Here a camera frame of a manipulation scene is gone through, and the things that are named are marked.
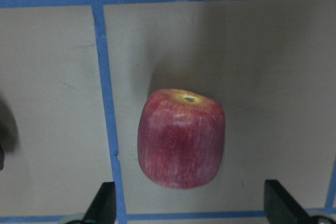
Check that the light red striped apple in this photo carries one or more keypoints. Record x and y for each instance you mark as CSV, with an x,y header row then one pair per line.
x,y
181,138

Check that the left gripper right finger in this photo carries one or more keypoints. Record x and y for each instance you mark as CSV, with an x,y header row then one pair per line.
x,y
280,207

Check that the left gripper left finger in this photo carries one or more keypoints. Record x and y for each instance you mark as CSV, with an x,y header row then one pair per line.
x,y
103,208

